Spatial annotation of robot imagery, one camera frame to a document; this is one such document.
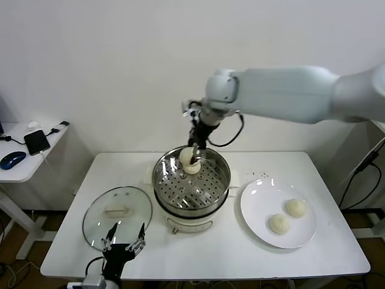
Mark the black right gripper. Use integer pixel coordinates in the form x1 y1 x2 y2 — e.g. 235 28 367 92
188 119 218 165

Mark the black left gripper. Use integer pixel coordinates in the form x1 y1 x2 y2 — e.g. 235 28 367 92
100 222 147 279

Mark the white steamed baozi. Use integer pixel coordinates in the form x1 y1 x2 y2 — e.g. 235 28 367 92
182 161 202 175
179 146 198 166
284 198 308 219
267 213 292 236

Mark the round glass pot lid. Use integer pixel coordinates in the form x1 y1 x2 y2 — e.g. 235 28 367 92
82 186 153 252

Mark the perforated steel steamer basket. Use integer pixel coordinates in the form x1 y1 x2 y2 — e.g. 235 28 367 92
143 142 241 218

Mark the white electric cooker base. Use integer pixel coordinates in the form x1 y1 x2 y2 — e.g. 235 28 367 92
155 189 238 235

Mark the white round plate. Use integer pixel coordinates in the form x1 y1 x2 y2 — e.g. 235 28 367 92
239 179 318 249

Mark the white side desk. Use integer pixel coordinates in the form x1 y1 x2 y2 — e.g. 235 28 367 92
0 122 72 261

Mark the black and silver adapter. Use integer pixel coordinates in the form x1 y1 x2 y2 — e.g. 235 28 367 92
51 121 70 134

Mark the black smartphone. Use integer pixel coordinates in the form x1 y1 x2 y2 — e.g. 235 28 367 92
23 130 51 157

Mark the blue computer mouse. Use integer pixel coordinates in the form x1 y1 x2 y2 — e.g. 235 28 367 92
0 151 27 171

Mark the white table with appliance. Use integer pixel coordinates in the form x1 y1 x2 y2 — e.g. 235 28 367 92
350 120 385 239

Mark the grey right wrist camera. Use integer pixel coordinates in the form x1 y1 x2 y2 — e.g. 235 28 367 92
182 99 201 120

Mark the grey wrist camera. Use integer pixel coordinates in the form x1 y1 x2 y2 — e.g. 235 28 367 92
66 275 108 289
182 99 201 120

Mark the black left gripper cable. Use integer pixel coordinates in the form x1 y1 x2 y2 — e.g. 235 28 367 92
84 257 105 278

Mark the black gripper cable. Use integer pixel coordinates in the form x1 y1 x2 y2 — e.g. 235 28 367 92
84 257 105 278
207 111 245 148

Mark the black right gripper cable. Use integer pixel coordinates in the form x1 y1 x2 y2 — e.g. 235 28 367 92
207 111 245 148

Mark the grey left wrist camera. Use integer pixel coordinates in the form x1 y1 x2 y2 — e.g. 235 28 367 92
66 275 108 289

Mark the white phone charging cable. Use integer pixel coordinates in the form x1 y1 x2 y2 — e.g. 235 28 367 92
38 152 60 184

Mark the white floor cable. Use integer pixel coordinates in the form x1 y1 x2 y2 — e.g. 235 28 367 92
7 261 33 289

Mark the white wall cable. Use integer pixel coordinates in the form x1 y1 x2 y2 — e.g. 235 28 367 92
335 140 385 189

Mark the thin black desk cable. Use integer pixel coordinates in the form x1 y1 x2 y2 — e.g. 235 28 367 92
0 129 58 146

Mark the black power cable with adapter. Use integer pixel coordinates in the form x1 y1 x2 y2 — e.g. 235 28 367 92
338 152 383 210

